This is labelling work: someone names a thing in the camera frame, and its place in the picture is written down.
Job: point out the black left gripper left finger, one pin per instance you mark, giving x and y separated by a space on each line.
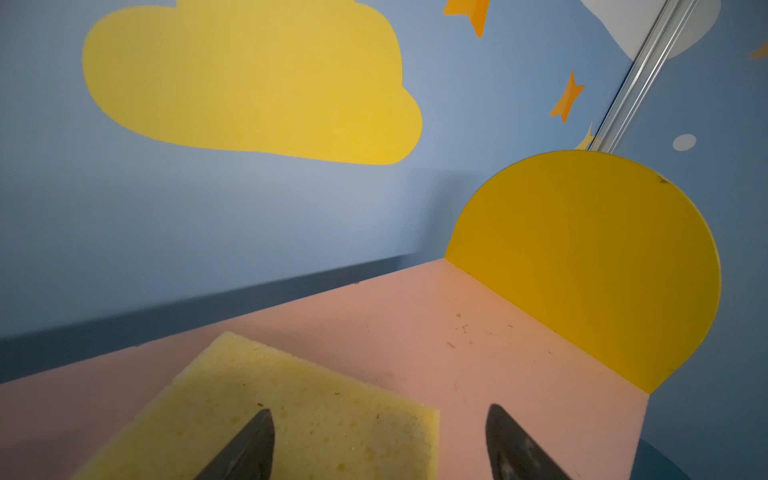
248 455

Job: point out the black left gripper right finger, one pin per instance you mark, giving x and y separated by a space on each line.
512 452

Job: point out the orange sponge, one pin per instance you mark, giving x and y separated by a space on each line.
327 425

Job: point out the yellow wooden shelf unit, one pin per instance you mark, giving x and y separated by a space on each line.
575 283

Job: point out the aluminium frame post right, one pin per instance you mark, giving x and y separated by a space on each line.
662 38

